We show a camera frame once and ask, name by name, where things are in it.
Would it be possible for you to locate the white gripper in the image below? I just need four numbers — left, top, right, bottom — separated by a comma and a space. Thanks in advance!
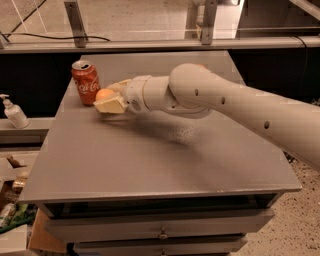
94, 75, 151, 114

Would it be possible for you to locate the white pump bottle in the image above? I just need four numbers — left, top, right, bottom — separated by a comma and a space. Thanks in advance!
0, 94, 29, 129

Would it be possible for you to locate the red apple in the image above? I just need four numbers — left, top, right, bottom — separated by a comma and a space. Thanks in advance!
195, 64, 207, 69

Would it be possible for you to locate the grey drawer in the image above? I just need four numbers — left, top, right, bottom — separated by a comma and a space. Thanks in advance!
45, 209, 275, 242
75, 236, 247, 256

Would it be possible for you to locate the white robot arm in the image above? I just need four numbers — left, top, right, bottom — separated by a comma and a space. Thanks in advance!
94, 63, 320, 170

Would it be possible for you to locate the black cable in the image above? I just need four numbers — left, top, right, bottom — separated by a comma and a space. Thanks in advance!
0, 32, 111, 43

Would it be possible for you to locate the green packaging clutter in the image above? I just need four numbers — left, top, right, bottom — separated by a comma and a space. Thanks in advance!
0, 203, 37, 234

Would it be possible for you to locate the red coke can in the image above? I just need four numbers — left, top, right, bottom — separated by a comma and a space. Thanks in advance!
71, 60, 101, 106

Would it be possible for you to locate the upper grey drawer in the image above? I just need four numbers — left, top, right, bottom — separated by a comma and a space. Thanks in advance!
45, 209, 275, 242

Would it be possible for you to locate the grey drawer cabinet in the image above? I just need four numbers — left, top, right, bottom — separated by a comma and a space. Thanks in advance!
18, 50, 303, 256

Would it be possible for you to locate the lower grey drawer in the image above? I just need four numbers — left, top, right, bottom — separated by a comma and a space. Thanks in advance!
75, 236, 247, 256

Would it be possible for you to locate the orange fruit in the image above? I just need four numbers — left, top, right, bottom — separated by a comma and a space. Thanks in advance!
96, 88, 114, 101

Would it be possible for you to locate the cardboard box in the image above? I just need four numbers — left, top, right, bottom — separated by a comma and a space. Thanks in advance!
28, 210, 66, 253

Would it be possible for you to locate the metal railing frame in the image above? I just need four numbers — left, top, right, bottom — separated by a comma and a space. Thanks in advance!
0, 0, 320, 54

